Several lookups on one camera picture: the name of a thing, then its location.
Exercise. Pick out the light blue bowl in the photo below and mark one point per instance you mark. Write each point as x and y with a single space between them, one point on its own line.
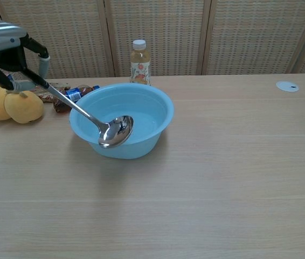
152 108

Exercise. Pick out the bamboo folding screen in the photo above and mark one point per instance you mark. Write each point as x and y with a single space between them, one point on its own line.
168 35

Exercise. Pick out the small cola bottle blue label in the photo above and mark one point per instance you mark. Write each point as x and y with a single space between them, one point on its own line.
74 94

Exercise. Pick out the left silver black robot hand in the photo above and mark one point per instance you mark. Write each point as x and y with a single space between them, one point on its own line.
4 43

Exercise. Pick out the yellow juice bottle white cap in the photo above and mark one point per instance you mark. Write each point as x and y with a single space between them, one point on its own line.
140 67

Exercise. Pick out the yellow plush toy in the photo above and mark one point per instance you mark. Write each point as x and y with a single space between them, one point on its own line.
20 108

